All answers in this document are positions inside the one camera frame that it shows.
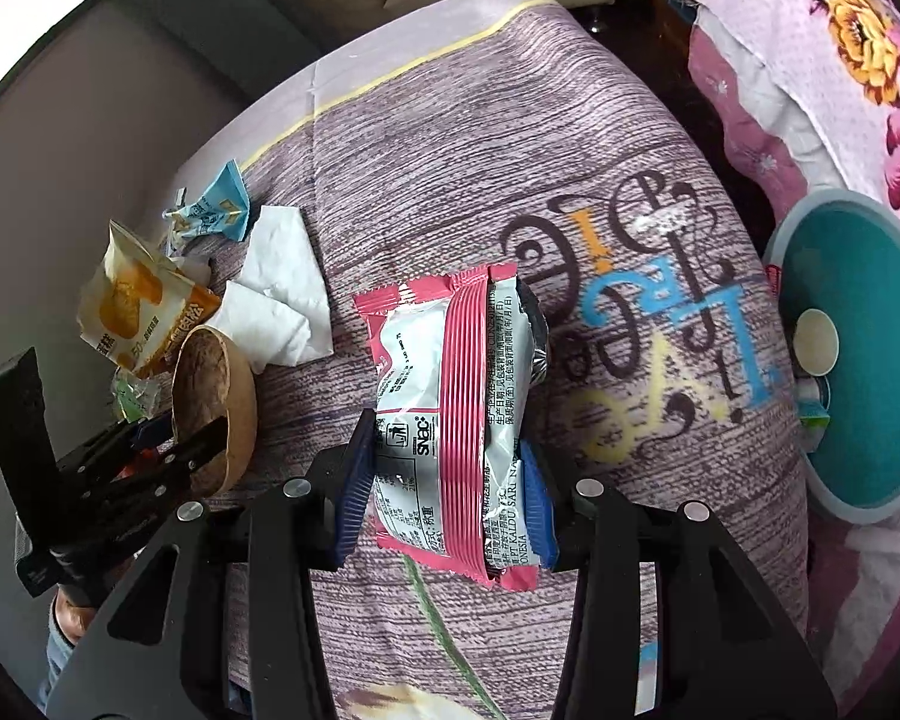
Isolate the orange white snack bag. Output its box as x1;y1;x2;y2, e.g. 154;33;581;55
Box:
77;220;221;379

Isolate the pink silver snack wrapper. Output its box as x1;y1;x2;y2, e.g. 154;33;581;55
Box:
354;263;548;592

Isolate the teal trash bin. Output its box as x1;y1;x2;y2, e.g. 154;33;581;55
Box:
764;188;900;525

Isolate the left hand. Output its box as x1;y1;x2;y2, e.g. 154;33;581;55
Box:
55;589;97;645

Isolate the green clear snack wrapper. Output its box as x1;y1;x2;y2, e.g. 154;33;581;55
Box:
110;367;165;422

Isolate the brown coconut shell bowl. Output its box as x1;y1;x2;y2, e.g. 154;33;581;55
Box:
172;325;258;497

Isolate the paper cup in bin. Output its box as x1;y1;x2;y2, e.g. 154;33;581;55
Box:
792;307;841;377

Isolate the blue white crumpled wrapper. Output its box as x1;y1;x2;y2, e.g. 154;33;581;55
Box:
164;160;251;249

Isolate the pink floral quilt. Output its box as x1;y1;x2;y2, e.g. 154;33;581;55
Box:
689;0;900;221

